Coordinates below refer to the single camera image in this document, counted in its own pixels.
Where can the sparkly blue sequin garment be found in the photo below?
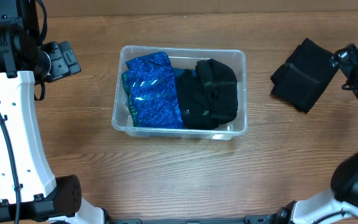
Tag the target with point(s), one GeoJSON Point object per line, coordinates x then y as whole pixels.
{"type": "Point", "coordinates": [150, 86]}

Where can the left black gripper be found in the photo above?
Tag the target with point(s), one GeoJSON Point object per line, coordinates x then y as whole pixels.
{"type": "Point", "coordinates": [64, 60]}

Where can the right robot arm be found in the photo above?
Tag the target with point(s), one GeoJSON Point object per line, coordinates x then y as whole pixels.
{"type": "Point", "coordinates": [338, 202]}

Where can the black taped garment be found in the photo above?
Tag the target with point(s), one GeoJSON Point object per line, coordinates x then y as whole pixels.
{"type": "Point", "coordinates": [220, 86]}

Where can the blue denim jeans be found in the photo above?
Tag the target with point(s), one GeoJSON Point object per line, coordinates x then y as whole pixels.
{"type": "Point", "coordinates": [179, 72]}

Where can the small black garment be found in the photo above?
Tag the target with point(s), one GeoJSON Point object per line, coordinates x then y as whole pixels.
{"type": "Point", "coordinates": [194, 104]}

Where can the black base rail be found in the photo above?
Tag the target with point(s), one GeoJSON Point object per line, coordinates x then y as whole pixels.
{"type": "Point", "coordinates": [191, 221]}

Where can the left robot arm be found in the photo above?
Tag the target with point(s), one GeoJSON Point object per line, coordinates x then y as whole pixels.
{"type": "Point", "coordinates": [28, 188]}

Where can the clear plastic storage bin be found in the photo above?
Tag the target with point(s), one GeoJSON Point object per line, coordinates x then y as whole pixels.
{"type": "Point", "coordinates": [183, 58]}

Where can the large black garment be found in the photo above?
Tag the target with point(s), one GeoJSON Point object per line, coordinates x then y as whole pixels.
{"type": "Point", "coordinates": [304, 76]}

